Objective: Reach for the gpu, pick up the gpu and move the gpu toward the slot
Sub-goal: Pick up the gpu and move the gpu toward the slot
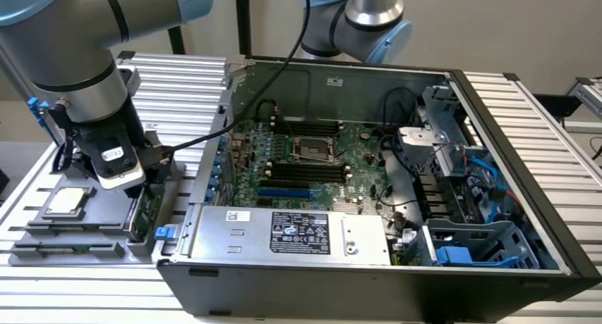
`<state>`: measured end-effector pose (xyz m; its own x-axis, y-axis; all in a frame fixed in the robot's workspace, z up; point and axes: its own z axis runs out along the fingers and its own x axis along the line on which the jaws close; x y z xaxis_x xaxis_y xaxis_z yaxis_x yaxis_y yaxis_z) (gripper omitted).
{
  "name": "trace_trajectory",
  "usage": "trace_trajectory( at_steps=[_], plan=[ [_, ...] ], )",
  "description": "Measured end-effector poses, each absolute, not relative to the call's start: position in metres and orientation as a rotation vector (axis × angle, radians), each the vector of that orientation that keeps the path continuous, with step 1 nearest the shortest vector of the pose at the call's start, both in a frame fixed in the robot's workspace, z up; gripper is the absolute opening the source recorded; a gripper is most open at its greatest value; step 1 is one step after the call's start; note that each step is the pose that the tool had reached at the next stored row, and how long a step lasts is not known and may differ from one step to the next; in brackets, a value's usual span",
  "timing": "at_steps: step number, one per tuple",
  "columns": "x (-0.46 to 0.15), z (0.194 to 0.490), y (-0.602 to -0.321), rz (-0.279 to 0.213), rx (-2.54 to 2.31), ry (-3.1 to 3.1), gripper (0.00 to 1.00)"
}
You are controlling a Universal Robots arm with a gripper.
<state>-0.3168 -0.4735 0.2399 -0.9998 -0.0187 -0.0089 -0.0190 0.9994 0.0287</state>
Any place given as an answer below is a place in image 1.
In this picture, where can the silver CPU chip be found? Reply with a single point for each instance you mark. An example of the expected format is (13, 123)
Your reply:
(69, 200)

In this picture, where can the silver chipset heatsink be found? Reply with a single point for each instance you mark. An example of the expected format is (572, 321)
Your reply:
(348, 207)

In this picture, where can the green motherboard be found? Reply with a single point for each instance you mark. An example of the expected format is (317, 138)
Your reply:
(362, 172)

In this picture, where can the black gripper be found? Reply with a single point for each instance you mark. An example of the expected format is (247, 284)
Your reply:
(155, 162)

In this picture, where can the CPU socket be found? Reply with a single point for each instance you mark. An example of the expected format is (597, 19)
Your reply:
(314, 148)

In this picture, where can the grey disk bay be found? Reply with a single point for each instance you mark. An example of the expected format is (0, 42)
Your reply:
(494, 243)

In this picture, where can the grey parts rack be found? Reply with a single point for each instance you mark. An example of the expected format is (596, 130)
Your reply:
(71, 232)

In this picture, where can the black expansion slot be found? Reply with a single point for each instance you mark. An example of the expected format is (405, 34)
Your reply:
(282, 184)

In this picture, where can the metal drive cage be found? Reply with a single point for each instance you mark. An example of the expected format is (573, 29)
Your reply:
(442, 126)

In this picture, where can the green gpu card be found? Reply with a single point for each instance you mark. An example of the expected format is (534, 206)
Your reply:
(149, 211)

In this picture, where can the black RAM slot bank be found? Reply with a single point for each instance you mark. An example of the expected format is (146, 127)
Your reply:
(307, 172)
(306, 128)

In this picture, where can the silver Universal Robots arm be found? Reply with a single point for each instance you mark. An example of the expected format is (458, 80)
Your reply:
(71, 38)

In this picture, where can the round coin battery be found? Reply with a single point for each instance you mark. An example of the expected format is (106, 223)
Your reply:
(365, 135)

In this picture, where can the blue case latch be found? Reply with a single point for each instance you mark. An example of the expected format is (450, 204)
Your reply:
(166, 232)

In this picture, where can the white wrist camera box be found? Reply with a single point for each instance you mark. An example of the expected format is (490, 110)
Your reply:
(118, 162)

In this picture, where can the blue expansion slot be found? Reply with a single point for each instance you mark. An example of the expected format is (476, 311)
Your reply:
(285, 193)

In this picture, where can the black open PC case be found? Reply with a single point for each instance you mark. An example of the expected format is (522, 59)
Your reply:
(357, 292)

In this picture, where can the black stand pole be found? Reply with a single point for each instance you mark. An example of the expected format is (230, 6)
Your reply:
(243, 21)
(177, 40)

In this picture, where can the blue bracket beside wrist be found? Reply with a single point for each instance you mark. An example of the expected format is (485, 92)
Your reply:
(39, 116)

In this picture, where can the blue disk bay latch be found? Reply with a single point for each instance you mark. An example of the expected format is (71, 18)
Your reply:
(452, 257)

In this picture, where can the silver power supply unit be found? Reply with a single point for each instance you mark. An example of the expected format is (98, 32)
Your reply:
(263, 236)

